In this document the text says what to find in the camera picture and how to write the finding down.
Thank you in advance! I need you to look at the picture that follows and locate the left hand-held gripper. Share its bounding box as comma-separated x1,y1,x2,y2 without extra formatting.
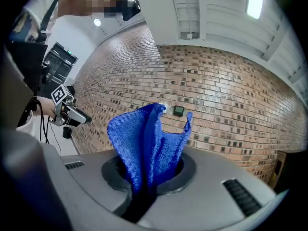
50,83,93,128

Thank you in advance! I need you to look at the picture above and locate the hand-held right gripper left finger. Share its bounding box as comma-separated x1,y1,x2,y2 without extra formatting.
60,150,133,217

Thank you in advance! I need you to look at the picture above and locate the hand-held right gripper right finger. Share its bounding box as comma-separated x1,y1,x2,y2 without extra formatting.
138,145,277,230

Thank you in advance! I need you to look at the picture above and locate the blue cloth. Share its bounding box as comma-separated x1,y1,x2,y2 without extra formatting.
106,102,193,196

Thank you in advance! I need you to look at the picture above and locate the person's left forearm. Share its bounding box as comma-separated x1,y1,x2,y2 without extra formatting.
35,96,57,119

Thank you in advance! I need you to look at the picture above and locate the dark double door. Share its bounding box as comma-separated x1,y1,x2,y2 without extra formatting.
44,41,78,98

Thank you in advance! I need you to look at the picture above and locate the black chest harness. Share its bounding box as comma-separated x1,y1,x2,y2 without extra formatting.
4,0,66,128

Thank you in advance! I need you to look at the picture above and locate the person's white shirt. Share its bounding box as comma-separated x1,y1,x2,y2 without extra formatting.
9,0,67,44

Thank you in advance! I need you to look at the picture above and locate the rectangular ceiling light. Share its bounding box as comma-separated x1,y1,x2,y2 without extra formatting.
245,0,265,20

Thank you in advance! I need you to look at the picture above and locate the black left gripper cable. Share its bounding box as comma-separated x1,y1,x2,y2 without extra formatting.
36,99,63,152

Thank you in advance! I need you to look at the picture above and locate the black head-worn camera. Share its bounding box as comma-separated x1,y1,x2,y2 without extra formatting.
120,0,142,22

